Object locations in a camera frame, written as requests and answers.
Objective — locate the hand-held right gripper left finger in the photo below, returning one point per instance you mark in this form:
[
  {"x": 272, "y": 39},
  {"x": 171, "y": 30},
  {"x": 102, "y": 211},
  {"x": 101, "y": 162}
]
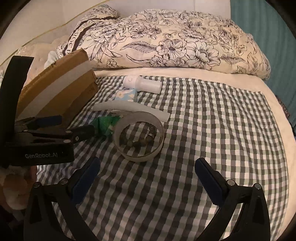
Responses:
[{"x": 85, "y": 180}]

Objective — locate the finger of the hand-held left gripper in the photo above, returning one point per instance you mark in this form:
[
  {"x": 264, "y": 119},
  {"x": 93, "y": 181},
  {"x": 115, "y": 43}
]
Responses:
[
  {"x": 85, "y": 132},
  {"x": 49, "y": 120}
]

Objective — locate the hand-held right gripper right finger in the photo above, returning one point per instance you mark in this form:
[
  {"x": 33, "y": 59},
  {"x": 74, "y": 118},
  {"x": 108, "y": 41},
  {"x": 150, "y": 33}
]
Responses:
[{"x": 209, "y": 180}]

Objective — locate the green packet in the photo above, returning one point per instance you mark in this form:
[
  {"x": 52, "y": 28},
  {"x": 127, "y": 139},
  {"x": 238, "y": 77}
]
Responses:
[{"x": 105, "y": 125}]

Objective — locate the cardboard box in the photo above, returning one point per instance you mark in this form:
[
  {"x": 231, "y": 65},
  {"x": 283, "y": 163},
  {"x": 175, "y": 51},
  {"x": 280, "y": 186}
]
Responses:
[{"x": 76, "y": 78}]

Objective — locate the clear round container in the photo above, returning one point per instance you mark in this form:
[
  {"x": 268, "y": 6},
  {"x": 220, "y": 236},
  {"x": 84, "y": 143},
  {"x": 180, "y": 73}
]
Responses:
[{"x": 129, "y": 157}]

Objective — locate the light blue tissue pack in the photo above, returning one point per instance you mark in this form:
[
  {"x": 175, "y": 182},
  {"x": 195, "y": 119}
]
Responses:
[{"x": 126, "y": 95}]

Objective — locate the person's left hand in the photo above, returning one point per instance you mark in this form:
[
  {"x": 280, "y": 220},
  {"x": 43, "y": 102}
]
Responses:
[{"x": 13, "y": 183}]

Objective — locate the green checked cloth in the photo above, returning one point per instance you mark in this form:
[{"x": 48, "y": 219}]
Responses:
[{"x": 208, "y": 127}]

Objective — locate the long white strip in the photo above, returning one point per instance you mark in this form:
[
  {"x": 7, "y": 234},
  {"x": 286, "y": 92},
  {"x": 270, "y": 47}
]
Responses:
[{"x": 138, "y": 109}]

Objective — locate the light green cloth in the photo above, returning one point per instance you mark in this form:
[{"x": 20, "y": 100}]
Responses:
[{"x": 51, "y": 58}]

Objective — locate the cream tufted headboard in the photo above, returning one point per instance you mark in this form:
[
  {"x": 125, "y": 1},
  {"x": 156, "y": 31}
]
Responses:
[{"x": 39, "y": 49}]

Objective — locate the white plastic bottle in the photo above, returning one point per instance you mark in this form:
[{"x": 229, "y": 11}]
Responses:
[{"x": 148, "y": 85}]

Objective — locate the dark floral fabric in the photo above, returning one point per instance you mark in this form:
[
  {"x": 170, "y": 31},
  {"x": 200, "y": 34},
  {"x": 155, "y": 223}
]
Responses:
[{"x": 285, "y": 109}]

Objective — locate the floral duvet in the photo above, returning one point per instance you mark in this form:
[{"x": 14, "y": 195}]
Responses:
[{"x": 185, "y": 41}]

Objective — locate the teal curtain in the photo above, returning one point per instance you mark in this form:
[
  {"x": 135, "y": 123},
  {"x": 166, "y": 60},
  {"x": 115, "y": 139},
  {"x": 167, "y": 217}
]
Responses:
[{"x": 266, "y": 27}]

